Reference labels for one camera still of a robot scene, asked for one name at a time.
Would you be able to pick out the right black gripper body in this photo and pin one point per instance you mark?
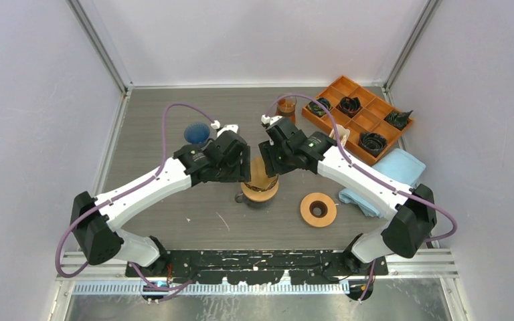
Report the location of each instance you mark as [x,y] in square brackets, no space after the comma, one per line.
[276,160]

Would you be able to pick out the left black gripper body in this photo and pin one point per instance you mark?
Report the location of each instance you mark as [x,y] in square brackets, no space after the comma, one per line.
[233,172]

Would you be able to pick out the grey glass coffee server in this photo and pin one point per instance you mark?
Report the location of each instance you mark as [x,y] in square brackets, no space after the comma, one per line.
[242,198]

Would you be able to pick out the amber glass carafe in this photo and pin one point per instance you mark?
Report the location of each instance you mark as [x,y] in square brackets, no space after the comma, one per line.
[286,107]

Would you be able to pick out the brown paper coffee filter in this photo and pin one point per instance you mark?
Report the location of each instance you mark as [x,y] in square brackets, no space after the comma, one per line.
[257,168]

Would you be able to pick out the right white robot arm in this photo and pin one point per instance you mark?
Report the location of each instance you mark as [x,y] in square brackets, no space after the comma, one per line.
[408,210]

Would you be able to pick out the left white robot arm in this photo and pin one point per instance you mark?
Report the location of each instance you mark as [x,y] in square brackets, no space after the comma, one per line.
[97,221]

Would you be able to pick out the blue glass dripper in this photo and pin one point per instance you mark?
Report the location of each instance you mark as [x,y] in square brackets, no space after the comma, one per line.
[196,133]

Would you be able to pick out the orange coffee filter box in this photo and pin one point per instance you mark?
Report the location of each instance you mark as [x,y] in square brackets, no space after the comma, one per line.
[340,132]

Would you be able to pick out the dark folded item back middle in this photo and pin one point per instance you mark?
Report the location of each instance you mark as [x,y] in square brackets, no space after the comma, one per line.
[350,106]

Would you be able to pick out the dark folded item front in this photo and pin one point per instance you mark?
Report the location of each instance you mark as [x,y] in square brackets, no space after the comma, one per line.
[373,143]

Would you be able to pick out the orange compartment tray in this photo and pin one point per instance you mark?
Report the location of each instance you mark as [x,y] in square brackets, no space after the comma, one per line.
[371,117]

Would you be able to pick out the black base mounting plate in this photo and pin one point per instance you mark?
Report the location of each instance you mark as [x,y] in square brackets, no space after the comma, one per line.
[253,267]

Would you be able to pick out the light blue cloth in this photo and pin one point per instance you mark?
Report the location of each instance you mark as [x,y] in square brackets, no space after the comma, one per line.
[398,165]

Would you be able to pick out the dark folded item right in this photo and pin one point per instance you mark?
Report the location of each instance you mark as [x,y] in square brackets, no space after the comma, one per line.
[398,120]

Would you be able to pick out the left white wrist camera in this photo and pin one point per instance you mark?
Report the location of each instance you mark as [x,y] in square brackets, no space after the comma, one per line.
[220,129]

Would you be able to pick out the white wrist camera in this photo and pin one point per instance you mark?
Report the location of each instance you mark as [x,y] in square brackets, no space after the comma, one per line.
[220,129]
[267,121]

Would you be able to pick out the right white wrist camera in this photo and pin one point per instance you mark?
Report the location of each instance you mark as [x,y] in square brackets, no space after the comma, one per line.
[267,121]

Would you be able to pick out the white slotted cable duct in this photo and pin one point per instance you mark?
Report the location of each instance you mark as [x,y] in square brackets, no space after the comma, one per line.
[138,287]

